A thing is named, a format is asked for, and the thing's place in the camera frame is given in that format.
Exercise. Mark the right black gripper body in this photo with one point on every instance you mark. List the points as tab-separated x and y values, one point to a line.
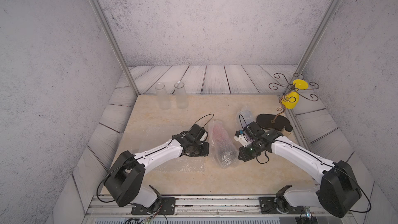
255	148

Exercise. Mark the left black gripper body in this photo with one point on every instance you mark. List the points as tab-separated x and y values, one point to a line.
200	149

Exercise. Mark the pink bubble vase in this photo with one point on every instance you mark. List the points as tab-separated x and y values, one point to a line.
222	148

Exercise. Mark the clear bubble vase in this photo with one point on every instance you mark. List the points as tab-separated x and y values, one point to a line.
181	95

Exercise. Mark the clear glass vase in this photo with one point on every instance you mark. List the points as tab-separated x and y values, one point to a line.
162	96

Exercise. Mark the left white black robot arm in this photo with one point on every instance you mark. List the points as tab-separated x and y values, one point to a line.
127	173

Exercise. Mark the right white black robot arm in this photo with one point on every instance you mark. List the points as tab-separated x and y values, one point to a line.
337	190

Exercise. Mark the purple bubble wrapped vase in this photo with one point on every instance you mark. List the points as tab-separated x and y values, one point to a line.
244	117

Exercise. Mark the small bottle black cap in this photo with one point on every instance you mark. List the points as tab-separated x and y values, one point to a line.
287	130

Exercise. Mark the yellow plastic wine glass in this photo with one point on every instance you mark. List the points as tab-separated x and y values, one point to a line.
290	100

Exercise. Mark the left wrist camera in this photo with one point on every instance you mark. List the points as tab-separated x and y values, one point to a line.
197	130

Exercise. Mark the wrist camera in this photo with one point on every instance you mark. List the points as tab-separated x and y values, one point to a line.
241	137
197	130

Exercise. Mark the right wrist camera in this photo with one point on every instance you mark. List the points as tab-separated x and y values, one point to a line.
241	137

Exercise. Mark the black wire glass stand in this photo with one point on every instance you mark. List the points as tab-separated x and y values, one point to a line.
278	121

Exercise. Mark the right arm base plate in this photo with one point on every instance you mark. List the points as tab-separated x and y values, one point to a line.
275	205

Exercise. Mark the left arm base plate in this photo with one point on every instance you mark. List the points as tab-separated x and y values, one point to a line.
161	206

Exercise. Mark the aluminium rail frame front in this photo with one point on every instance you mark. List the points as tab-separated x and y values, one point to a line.
209	209

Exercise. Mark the left aluminium corner post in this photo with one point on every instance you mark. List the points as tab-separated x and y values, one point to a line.
113	43

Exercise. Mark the aluminium corner post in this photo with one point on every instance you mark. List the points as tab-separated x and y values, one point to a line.
113	43
326	18

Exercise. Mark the right aluminium corner post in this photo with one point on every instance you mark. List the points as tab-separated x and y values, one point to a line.
326	18

